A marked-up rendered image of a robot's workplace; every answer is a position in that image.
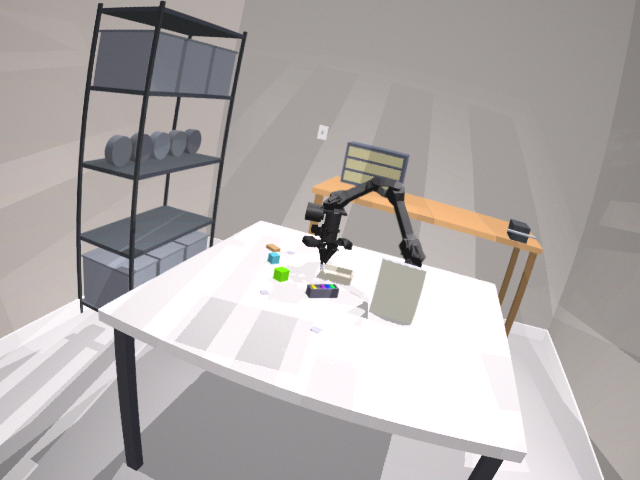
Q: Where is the lime green cube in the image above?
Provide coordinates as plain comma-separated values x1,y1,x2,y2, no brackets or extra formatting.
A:
272,267,290,283

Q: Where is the light blue block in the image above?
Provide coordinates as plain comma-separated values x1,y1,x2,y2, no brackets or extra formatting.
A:
267,252,280,265

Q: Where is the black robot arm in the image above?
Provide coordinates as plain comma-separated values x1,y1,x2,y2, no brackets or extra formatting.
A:
305,177,426,268

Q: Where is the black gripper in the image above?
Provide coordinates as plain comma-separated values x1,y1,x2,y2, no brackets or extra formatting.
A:
302,224,353,264

